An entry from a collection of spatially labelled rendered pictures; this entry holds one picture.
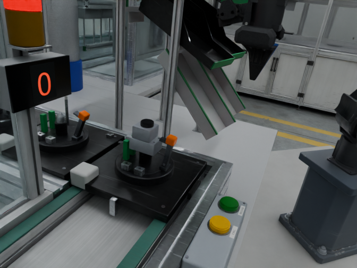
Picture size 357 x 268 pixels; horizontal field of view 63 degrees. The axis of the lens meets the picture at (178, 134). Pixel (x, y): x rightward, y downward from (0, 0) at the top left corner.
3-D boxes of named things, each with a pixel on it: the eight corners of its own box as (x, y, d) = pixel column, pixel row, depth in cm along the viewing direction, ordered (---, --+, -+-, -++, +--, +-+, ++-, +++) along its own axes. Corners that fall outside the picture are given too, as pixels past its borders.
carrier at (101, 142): (124, 142, 85) (125, 101, 80) (64, 183, 65) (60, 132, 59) (60, 122, 93) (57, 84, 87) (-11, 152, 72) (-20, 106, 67)
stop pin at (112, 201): (118, 213, 61) (118, 198, 59) (115, 216, 60) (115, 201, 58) (112, 211, 62) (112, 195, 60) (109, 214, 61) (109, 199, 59)
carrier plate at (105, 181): (206, 168, 77) (207, 160, 76) (167, 224, 56) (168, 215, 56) (128, 143, 84) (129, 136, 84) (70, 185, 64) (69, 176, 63)
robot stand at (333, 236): (366, 251, 68) (404, 181, 59) (319, 265, 63) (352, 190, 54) (320, 210, 80) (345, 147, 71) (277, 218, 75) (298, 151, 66)
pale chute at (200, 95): (225, 127, 93) (236, 121, 90) (205, 140, 83) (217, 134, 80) (181, 53, 94) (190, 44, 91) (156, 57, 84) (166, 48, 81)
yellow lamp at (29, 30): (52, 44, 46) (49, 11, 44) (25, 48, 42) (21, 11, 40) (28, 40, 48) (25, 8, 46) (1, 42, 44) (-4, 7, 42)
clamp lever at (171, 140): (170, 164, 67) (178, 136, 64) (167, 168, 66) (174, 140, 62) (157, 158, 68) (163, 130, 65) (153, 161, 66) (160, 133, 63)
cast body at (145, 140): (162, 148, 68) (164, 121, 65) (153, 156, 64) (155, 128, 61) (131, 139, 71) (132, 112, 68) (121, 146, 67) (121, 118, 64)
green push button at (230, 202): (239, 207, 63) (240, 199, 62) (234, 217, 60) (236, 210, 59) (221, 200, 64) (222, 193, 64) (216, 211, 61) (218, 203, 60)
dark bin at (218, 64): (231, 64, 85) (245, 43, 81) (210, 70, 75) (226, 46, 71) (165, 10, 92) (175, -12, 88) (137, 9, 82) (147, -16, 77)
